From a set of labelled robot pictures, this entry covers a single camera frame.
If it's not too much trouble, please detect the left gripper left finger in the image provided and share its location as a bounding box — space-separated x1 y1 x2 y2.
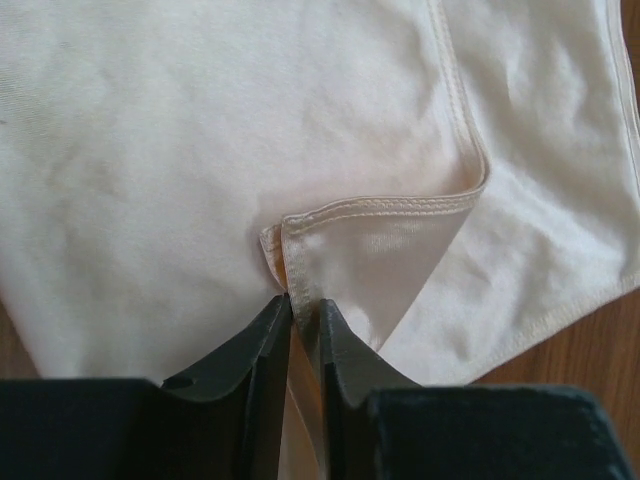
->
1 295 291 479

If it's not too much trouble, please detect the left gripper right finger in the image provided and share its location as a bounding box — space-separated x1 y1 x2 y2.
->
319 300 634 479

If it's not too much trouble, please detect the beige cloth napkin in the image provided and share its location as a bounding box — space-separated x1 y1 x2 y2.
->
1 1 639 479

